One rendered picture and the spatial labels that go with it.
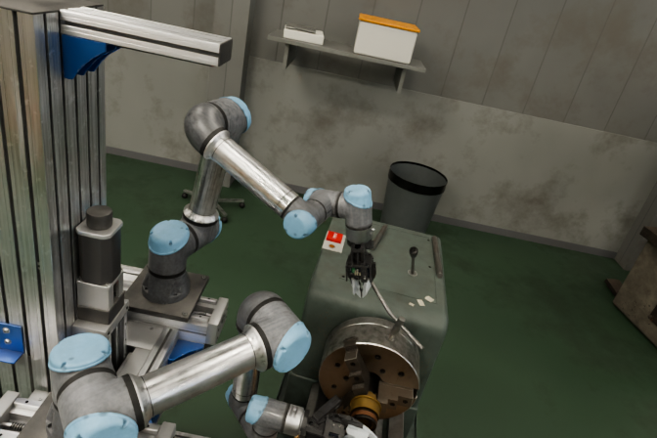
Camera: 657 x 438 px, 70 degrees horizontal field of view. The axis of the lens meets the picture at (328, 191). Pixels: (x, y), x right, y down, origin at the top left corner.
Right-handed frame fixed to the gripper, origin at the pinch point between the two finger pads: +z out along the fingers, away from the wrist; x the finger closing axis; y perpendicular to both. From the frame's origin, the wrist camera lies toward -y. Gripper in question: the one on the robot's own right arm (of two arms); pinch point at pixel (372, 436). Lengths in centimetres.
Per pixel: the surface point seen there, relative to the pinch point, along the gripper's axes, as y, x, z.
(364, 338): -19.4, 15.4, -8.1
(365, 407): -5.2, 4.0, -3.8
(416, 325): -33.5, 14.3, 8.1
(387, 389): -14.9, 2.8, 2.5
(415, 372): -17.5, 9.6, 9.1
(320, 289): -35.2, 16.6, -25.1
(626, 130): -380, 27, 209
